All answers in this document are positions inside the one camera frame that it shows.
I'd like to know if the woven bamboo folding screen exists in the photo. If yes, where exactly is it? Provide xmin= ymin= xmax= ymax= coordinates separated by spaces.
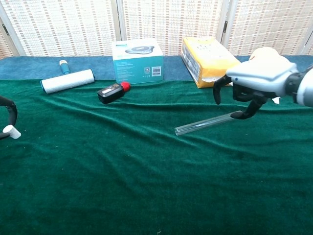
xmin=0 ymin=0 xmax=313 ymax=58

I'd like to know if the small white cap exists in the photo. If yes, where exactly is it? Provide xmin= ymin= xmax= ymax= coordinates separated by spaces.
xmin=2 ymin=124 xmax=22 ymax=140

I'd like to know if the yellow cat tissue pack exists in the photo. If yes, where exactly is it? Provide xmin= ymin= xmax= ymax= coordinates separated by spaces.
xmin=180 ymin=36 xmax=242 ymax=89

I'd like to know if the clear glass test tube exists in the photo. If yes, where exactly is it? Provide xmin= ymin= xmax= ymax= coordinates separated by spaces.
xmin=174 ymin=111 xmax=235 ymax=137

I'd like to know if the dark green velvet cloth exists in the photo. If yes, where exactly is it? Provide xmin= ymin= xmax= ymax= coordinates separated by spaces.
xmin=0 ymin=78 xmax=313 ymax=235

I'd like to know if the teal handled lint roller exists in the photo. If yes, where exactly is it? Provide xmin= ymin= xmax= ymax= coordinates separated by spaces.
xmin=40 ymin=60 xmax=96 ymax=94

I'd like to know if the teal white speaker box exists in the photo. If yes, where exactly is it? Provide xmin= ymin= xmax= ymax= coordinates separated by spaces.
xmin=112 ymin=38 xmax=164 ymax=85

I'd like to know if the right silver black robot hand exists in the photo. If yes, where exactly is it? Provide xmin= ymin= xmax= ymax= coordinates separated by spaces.
xmin=212 ymin=54 xmax=299 ymax=120

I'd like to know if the blue table cover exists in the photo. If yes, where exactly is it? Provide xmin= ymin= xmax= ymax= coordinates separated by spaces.
xmin=0 ymin=55 xmax=313 ymax=83

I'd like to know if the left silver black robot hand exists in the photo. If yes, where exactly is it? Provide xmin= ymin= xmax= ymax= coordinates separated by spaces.
xmin=0 ymin=95 xmax=19 ymax=141

